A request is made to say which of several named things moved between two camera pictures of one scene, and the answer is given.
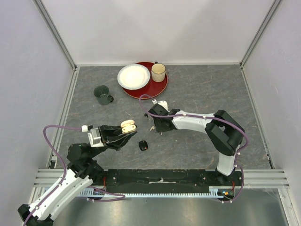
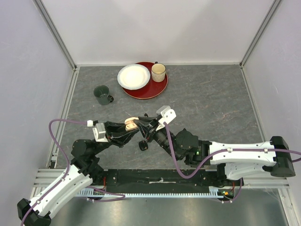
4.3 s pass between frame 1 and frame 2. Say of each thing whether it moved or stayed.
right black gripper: moved
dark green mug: stayed
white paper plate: stayed
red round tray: stayed
